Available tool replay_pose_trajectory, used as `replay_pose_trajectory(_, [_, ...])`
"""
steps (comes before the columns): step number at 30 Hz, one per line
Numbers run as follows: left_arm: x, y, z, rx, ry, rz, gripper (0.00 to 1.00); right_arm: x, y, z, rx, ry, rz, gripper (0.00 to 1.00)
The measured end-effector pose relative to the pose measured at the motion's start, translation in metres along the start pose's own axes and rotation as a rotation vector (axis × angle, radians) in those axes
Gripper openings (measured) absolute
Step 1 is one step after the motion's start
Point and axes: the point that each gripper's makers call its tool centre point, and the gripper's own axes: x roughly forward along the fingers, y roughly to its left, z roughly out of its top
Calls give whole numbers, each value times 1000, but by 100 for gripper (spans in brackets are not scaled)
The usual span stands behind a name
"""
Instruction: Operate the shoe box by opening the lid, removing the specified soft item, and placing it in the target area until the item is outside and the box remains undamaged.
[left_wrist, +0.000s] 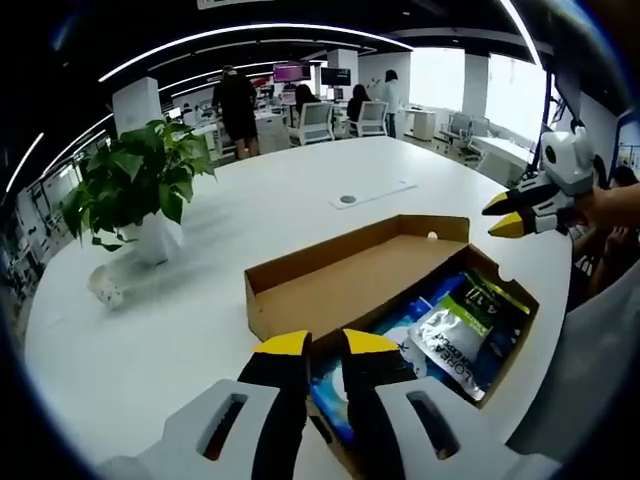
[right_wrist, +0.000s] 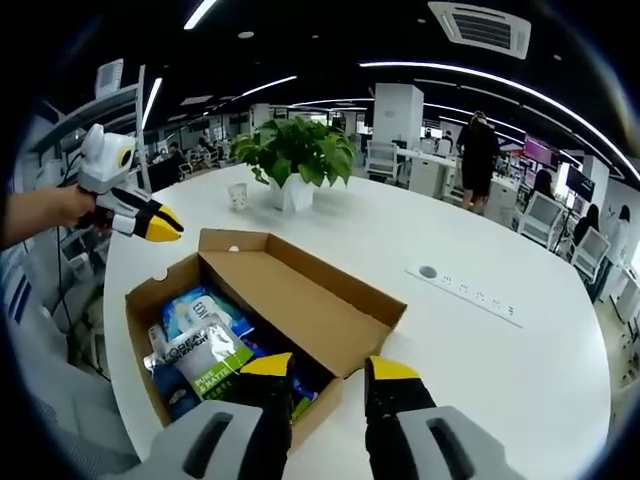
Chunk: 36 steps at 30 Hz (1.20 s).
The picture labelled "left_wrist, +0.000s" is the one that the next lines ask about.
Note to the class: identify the white green pouch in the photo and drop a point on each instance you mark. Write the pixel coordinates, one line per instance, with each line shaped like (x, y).
(450, 340)

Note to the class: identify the ceiling air conditioner vent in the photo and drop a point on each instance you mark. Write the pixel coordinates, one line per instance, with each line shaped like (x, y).
(235, 3)

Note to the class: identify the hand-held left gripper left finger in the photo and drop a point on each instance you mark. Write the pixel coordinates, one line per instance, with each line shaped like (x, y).
(275, 400)

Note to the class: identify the blue soft wet wipes pack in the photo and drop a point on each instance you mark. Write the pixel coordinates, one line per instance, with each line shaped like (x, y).
(400, 320)

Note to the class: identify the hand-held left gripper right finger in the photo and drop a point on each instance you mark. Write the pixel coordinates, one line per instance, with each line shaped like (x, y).
(370, 410)

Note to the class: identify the ceiling light strip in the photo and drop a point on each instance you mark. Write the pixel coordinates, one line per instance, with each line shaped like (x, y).
(522, 30)
(22, 162)

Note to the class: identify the brown cardboard shoe box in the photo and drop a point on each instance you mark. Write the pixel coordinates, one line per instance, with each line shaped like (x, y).
(325, 280)

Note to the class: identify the long curved ceiling light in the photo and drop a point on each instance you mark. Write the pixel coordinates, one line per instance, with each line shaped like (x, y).
(250, 31)

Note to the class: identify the white cabinet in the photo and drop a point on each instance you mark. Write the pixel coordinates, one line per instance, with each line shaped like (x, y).
(422, 122)

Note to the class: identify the purple lit monitor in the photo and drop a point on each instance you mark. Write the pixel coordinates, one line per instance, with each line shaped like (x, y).
(292, 73)

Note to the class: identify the white office chair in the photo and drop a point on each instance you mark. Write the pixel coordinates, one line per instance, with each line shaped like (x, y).
(372, 120)
(315, 122)

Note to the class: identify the white patterned paper cup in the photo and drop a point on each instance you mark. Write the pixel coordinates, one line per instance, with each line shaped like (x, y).
(107, 285)

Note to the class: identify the large dark wall screen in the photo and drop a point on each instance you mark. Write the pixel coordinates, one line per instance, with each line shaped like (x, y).
(567, 85)

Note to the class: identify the black green pouch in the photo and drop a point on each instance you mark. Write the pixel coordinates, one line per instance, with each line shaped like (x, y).
(505, 295)

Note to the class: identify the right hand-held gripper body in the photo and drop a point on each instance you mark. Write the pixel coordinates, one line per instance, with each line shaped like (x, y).
(570, 160)

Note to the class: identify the person's right hand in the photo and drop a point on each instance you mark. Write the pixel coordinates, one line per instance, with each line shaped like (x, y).
(592, 210)

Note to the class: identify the green potted plant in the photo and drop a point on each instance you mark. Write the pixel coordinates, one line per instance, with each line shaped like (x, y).
(135, 175)

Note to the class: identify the dark monitor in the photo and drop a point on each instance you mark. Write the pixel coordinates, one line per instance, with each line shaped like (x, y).
(336, 76)

